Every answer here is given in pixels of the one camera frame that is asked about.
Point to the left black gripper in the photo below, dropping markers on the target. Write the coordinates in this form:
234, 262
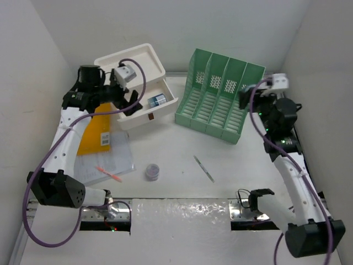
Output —
120, 102

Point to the small clear round container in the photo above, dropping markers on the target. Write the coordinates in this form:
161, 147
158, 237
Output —
152, 172

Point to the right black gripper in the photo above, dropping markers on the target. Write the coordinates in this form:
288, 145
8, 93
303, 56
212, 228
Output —
244, 97

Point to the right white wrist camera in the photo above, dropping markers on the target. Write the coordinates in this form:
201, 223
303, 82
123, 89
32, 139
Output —
278, 84

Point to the green file rack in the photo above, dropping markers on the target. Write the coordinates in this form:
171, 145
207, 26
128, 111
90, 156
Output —
210, 103

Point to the white foam front board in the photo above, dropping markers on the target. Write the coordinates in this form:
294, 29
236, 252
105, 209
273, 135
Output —
176, 231

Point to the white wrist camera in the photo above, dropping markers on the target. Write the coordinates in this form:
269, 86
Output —
278, 84
124, 74

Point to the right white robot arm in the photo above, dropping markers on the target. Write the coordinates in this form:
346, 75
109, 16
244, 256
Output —
308, 228

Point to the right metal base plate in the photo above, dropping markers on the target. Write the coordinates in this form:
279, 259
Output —
238, 211

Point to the orange pen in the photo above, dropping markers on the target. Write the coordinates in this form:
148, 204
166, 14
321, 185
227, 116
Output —
113, 176

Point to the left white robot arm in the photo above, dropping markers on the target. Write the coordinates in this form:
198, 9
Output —
53, 182

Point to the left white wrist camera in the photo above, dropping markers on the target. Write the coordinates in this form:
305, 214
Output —
124, 74

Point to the yellow plastic folder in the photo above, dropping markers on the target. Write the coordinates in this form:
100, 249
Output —
96, 137

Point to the clear plastic document sleeve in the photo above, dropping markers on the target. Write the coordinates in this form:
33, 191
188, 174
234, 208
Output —
118, 161

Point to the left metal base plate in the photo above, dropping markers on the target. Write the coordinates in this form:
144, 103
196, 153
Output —
119, 210

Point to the metal base plate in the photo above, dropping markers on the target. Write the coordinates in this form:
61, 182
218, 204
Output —
238, 211
119, 210

